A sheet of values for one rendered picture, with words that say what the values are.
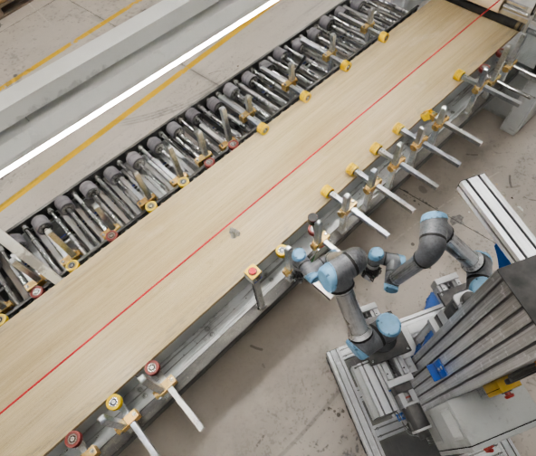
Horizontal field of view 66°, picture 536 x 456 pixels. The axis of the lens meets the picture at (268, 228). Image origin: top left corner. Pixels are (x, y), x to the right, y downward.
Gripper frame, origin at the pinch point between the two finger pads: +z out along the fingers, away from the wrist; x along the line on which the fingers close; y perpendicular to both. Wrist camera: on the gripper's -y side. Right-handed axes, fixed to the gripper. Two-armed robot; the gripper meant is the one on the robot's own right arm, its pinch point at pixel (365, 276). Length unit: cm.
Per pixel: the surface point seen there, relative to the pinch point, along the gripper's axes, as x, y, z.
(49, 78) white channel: -84, -67, -163
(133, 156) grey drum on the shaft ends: -45, -184, -2
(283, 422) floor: -90, 15, 83
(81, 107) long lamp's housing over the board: -82, -64, -153
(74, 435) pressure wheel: -173, -47, -7
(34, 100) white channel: -91, -65, -161
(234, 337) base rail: -80, -33, 13
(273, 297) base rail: -45, -34, 13
